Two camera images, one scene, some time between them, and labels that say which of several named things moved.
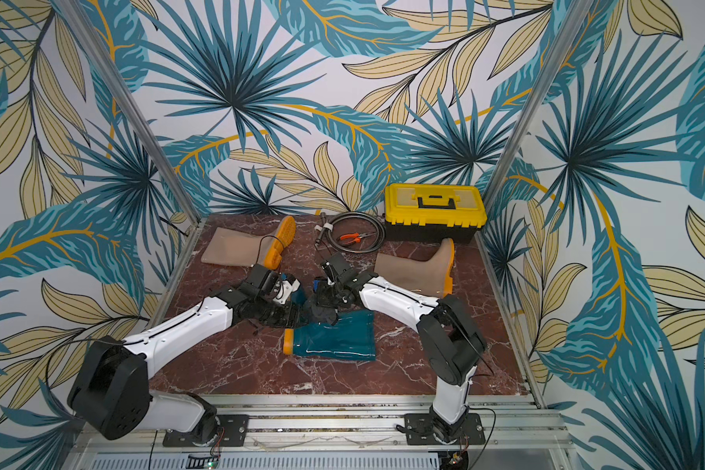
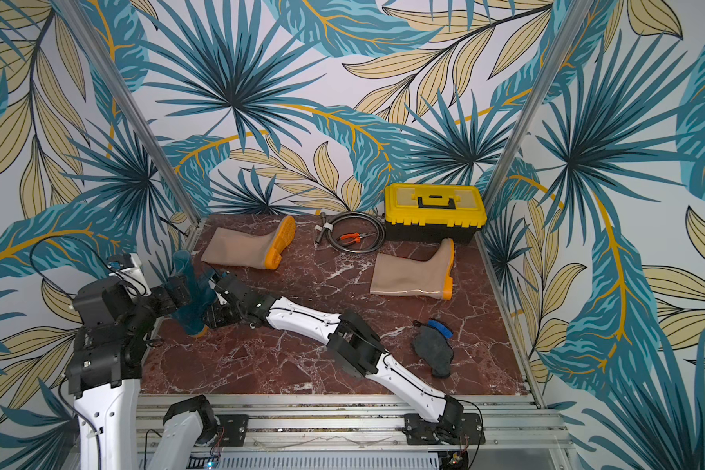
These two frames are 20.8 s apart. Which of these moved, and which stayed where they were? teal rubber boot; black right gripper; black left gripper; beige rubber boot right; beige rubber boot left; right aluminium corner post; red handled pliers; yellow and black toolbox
Moved: black right gripper; teal rubber boot; black left gripper
Stayed: beige rubber boot right; red handled pliers; beige rubber boot left; right aluminium corner post; yellow and black toolbox
